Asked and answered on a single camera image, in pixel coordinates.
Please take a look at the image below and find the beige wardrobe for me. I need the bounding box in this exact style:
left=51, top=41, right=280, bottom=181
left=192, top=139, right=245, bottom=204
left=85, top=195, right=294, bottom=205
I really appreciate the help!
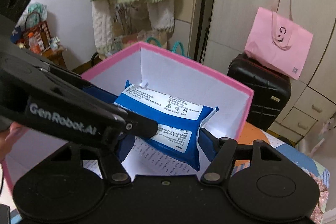
left=204, top=0, right=335, bottom=142

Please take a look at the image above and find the person left hand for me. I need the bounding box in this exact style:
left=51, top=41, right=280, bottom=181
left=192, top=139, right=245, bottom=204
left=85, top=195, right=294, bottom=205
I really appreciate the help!
left=0, top=122, right=28, bottom=162

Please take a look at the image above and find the black suitcase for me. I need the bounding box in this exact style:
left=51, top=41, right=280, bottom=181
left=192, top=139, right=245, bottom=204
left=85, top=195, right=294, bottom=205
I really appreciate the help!
left=227, top=53, right=291, bottom=130

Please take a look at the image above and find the wooden side cabinet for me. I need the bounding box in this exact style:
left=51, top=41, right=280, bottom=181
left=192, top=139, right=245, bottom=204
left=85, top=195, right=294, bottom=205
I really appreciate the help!
left=15, top=43, right=66, bottom=68

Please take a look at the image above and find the pink cardboard storage box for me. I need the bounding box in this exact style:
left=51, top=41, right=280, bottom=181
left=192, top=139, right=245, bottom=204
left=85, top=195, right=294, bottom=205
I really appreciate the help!
left=1, top=42, right=253, bottom=185

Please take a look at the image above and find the pink tote bag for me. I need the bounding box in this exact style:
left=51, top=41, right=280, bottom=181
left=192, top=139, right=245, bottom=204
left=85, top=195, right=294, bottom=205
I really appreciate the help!
left=244, top=0, right=313, bottom=80

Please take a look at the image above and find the blue wet wipes pack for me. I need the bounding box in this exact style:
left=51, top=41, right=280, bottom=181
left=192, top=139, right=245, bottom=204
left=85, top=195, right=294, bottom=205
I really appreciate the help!
left=114, top=81, right=219, bottom=171

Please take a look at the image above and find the patchwork tablecloth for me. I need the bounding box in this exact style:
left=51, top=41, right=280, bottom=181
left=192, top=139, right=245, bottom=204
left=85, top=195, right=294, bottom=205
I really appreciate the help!
left=233, top=121, right=331, bottom=224

